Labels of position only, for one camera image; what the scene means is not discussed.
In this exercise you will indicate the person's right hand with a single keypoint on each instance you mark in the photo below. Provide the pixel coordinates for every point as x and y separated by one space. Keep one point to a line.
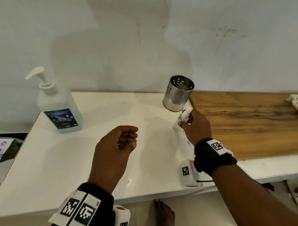
199 130

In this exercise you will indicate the perforated steel utensil holder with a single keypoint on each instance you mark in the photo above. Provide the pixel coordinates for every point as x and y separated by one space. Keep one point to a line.
177 97

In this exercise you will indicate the white paper with blue prints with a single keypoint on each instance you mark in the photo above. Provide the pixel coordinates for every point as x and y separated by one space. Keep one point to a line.
4 146

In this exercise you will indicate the small clear bottle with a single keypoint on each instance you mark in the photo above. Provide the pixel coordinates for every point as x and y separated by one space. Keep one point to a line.
177 124

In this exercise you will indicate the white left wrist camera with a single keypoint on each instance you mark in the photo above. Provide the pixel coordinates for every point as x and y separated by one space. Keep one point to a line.
122 216

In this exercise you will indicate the white plastic basket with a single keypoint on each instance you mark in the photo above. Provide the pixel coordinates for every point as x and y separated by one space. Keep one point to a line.
293 101

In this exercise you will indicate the large white bottle blue label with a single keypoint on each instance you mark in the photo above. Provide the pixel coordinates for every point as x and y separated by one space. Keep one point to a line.
60 114

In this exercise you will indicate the black right wristband with markers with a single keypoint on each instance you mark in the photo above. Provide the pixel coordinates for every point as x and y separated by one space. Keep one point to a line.
207 160

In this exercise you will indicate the person's right foot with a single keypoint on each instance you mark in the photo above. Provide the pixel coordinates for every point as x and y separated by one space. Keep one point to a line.
164 214

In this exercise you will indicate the patterned floor sheet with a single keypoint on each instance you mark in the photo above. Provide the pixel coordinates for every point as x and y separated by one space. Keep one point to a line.
293 191

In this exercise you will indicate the person's right forearm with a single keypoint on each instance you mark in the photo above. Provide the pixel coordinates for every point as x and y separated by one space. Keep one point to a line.
251 198

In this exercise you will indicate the person's left hand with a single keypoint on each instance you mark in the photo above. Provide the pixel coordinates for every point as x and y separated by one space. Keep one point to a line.
109 160

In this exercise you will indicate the wooden board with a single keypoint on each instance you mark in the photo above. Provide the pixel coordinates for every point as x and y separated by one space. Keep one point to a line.
251 125

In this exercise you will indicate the white marker cube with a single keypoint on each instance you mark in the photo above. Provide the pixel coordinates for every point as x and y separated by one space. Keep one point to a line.
188 173

